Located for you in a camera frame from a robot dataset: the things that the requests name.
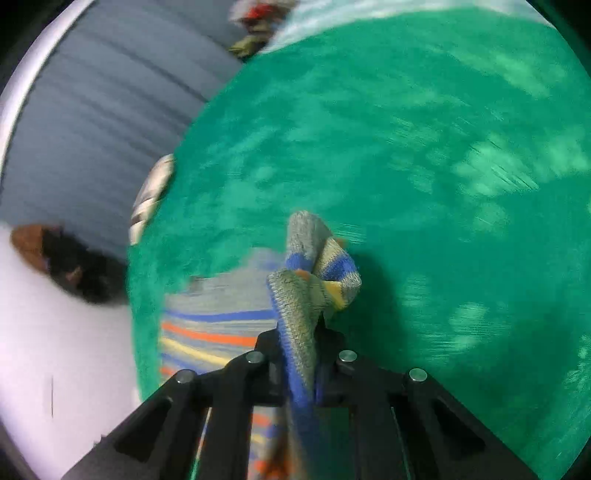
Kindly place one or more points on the green fuzzy blanket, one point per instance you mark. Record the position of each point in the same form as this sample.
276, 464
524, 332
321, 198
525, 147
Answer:
415, 184

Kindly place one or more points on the grey pleated curtain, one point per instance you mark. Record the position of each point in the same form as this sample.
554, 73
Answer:
101, 101

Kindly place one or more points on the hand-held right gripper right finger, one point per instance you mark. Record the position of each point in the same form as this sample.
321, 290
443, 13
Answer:
332, 383

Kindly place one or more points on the light blue cloth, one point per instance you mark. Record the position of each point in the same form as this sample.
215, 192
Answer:
369, 11

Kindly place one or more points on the white and black flat item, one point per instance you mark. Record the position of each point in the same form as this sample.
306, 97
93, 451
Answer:
154, 189

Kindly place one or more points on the striped knit sweater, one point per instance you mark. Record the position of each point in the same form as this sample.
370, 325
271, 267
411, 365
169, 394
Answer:
300, 295

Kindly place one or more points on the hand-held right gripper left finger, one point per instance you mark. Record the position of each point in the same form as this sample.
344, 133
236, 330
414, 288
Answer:
268, 369

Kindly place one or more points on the red and olive cloth heap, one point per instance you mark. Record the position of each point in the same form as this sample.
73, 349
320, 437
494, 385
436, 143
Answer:
258, 27

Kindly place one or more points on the black and brown cloth heap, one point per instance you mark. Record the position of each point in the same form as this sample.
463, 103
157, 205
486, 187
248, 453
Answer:
78, 272

